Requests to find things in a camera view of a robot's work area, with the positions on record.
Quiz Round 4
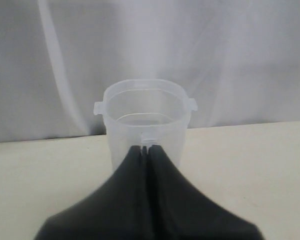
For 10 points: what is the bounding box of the clear plastic measuring cup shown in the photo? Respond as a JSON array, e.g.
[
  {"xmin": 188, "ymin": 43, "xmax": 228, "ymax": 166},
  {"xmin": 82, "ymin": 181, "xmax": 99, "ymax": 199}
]
[{"xmin": 93, "ymin": 79, "xmax": 198, "ymax": 170}]

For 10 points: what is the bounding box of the white backdrop curtain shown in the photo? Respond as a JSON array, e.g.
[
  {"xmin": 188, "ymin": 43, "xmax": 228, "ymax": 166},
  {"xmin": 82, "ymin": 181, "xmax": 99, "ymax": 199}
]
[{"xmin": 0, "ymin": 0, "xmax": 300, "ymax": 142}]

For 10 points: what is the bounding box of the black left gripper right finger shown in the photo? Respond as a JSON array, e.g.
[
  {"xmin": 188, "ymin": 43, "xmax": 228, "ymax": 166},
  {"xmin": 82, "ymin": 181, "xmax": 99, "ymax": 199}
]
[{"xmin": 146, "ymin": 145, "xmax": 262, "ymax": 240}]

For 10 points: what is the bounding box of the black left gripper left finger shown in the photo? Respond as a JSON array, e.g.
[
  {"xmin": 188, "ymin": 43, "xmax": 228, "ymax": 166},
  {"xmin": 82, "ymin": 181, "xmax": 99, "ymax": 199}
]
[{"xmin": 35, "ymin": 146, "xmax": 150, "ymax": 240}]

